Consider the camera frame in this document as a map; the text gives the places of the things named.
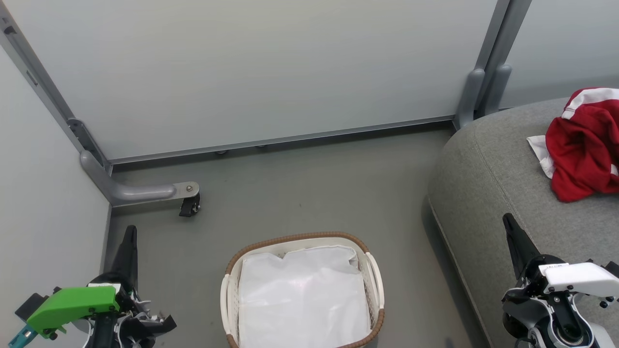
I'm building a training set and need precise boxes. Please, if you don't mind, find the white basket liner cloth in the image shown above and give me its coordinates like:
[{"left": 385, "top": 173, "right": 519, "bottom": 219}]
[{"left": 237, "top": 245, "right": 373, "bottom": 348}]

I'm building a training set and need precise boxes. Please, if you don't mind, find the grey upright partition foot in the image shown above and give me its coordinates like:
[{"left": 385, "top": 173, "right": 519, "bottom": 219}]
[
  {"left": 454, "top": 68, "right": 486, "bottom": 130},
  {"left": 483, "top": 64, "right": 513, "bottom": 117}
]

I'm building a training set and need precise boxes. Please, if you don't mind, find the black caster wheel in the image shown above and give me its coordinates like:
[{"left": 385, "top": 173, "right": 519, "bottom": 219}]
[{"left": 178, "top": 193, "right": 202, "bottom": 218}]

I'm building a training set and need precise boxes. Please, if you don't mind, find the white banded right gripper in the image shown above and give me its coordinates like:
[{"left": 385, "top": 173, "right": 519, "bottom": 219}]
[{"left": 501, "top": 212, "right": 619, "bottom": 316}]

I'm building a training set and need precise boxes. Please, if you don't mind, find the grey slanted partition post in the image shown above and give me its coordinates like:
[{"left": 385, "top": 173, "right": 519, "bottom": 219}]
[{"left": 0, "top": 0, "right": 115, "bottom": 171}]

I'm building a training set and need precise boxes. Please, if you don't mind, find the grey fabric sofa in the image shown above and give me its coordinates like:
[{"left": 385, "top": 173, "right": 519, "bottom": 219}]
[{"left": 427, "top": 97, "right": 619, "bottom": 348}]

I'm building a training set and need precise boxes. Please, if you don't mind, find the red and white garment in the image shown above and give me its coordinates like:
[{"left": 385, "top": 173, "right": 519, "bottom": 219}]
[{"left": 526, "top": 87, "right": 619, "bottom": 203}]

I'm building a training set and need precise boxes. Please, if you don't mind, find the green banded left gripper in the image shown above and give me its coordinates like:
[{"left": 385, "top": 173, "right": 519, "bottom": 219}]
[{"left": 27, "top": 224, "right": 177, "bottom": 339}]

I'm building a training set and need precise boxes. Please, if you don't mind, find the white basket with brown rim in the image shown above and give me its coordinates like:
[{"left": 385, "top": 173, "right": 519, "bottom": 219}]
[{"left": 220, "top": 231, "right": 386, "bottom": 348}]

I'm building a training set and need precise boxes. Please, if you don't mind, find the grey curved partition foot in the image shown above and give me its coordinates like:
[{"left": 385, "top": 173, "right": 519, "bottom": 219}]
[{"left": 79, "top": 149, "right": 201, "bottom": 207}]

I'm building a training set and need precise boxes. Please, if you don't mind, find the grey partition bottom rail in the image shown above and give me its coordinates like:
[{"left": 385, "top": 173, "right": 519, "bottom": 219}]
[{"left": 108, "top": 115, "right": 456, "bottom": 165}]

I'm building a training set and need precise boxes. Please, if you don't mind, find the teal left cable connector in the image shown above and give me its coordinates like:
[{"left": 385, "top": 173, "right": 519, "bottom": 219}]
[{"left": 7, "top": 324, "right": 40, "bottom": 348}]

